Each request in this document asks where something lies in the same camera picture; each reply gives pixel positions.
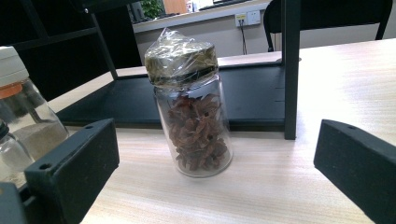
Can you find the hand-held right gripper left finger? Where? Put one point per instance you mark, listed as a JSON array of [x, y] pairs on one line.
[[71, 168]]

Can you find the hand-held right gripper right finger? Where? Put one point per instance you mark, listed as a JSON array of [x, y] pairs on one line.
[[358, 165]]

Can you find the white lid powder jar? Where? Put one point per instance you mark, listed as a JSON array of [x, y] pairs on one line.
[[37, 137]]

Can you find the silver lid glass jar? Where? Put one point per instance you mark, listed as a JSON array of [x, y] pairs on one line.
[[14, 155]]

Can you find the star anise glass jar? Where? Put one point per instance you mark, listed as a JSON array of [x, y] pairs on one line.
[[196, 130]]

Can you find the black metal shelf rack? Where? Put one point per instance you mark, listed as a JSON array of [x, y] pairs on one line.
[[249, 93]]

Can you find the black chair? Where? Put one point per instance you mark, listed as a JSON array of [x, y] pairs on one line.
[[342, 12]]

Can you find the green plant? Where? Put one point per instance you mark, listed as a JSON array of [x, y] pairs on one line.
[[152, 7]]

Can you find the white wall outlet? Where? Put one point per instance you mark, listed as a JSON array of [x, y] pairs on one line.
[[253, 17]]

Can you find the grey wall ledge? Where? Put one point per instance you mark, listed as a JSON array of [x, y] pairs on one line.
[[202, 17]]

